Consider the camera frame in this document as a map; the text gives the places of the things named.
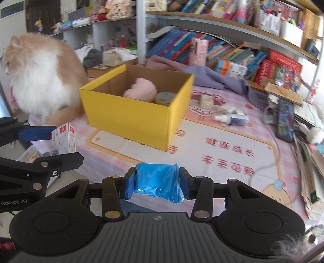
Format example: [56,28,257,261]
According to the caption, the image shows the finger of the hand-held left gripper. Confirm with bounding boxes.
[0,117,59,147]
[0,152,84,178]

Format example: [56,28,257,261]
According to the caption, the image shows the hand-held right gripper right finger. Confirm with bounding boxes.
[178,167,261,220]

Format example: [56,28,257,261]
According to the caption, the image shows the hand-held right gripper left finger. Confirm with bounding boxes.
[58,166,138,220]

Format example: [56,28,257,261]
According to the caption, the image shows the small white red carton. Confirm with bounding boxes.
[49,123,78,156]

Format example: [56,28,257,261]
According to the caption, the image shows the blue plastic bag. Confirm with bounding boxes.
[134,163,185,204]

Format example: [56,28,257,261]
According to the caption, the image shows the yellow cardboard box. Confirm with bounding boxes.
[79,64,195,152]

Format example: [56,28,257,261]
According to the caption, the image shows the yellow tape roll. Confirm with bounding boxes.
[155,91,178,105]

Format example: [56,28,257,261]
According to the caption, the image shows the pink plush toy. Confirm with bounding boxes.
[123,77,157,103]

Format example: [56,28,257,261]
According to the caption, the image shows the pink checked printed tablecloth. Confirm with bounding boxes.
[25,83,312,218]

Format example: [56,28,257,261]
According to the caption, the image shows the orange and white cat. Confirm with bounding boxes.
[2,33,89,124]

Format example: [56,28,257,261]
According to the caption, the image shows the white spray bottle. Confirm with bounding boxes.
[214,112,249,126]

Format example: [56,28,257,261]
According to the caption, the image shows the grey cloth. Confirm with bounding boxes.
[83,49,103,68]

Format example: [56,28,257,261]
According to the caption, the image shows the white crumpled cloth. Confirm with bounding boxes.
[75,46,94,60]

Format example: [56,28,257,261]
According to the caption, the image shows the purple cloth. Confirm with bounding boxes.
[146,55,269,112]

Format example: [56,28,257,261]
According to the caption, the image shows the grey fur trim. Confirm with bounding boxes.
[271,226,319,263]

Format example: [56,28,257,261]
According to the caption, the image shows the orange blue white carton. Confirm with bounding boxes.
[218,59,248,72]
[216,68,246,79]

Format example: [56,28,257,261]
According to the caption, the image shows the black smartphone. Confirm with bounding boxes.
[276,99,295,142]

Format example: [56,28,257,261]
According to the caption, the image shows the white side shelf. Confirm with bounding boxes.
[48,15,138,61]

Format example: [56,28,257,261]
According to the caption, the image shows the pile of books and papers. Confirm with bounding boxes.
[294,137,324,220]

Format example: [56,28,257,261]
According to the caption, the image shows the pink cylindrical device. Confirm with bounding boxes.
[189,38,208,67]

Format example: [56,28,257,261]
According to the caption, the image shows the brown paper envelope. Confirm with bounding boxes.
[264,83,304,106]

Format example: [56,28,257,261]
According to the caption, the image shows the red thick dictionary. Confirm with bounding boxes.
[254,59,270,85]
[266,63,277,86]

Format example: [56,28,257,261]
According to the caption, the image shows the white charger plug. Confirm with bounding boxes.
[302,125,324,144]

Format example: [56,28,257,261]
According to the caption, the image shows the row of leaning books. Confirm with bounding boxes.
[149,28,267,79]

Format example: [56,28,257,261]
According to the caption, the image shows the pink figurine decoration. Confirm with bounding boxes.
[105,0,134,20]

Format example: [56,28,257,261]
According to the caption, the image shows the colourful toy figure pack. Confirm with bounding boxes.
[275,64,303,93]

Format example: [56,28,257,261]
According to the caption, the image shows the curved white booklet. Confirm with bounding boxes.
[145,25,175,39]

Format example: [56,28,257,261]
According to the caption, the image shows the red book box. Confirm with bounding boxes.
[268,49,303,74]

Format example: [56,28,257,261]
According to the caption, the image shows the white wooden bookshelf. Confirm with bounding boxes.
[137,0,322,102]

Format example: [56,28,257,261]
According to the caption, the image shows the white quilted handbag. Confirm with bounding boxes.
[146,0,167,11]

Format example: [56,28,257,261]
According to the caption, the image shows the row of upright books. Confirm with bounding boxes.
[167,0,264,26]

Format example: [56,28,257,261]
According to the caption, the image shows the clear marker holder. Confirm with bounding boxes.
[261,10,281,36]

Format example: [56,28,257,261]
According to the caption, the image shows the white pen holder box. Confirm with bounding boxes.
[280,20,304,48]

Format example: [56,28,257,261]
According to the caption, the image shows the black small gadget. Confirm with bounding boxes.
[304,39,319,57]

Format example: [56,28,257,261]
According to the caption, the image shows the yellow book set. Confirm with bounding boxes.
[302,9,324,48]

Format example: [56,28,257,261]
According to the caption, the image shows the white charging cable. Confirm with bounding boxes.
[248,106,304,210]

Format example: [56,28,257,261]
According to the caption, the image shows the red cartoon wall sticker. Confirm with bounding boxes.
[310,80,321,102]

